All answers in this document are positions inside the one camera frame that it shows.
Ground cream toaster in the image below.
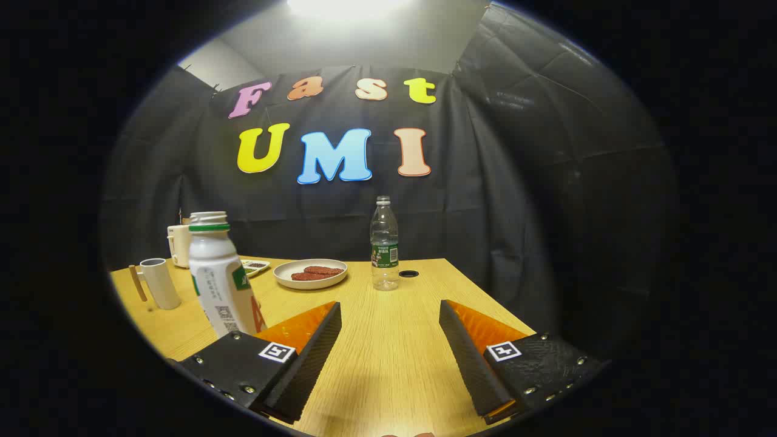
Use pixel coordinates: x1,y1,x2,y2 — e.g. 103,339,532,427
167,209,194,269

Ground clear plastic water bottle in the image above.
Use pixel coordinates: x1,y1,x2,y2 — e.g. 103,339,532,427
370,195,400,291

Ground wooden table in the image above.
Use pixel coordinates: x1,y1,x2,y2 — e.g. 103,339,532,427
109,257,538,437

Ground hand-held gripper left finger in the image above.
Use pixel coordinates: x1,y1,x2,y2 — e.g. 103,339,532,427
174,300,342,425

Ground white juice bottle green label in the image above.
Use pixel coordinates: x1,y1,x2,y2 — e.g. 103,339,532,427
188,211,268,339

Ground white cup wooden handle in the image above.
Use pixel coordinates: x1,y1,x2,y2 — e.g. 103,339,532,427
128,258,182,311

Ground white round plate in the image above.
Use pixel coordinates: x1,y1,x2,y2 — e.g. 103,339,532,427
273,259,348,290

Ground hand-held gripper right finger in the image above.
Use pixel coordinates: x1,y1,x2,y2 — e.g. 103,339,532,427
438,299,608,425

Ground black backdrop cloth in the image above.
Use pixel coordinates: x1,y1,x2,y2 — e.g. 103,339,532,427
100,3,677,365

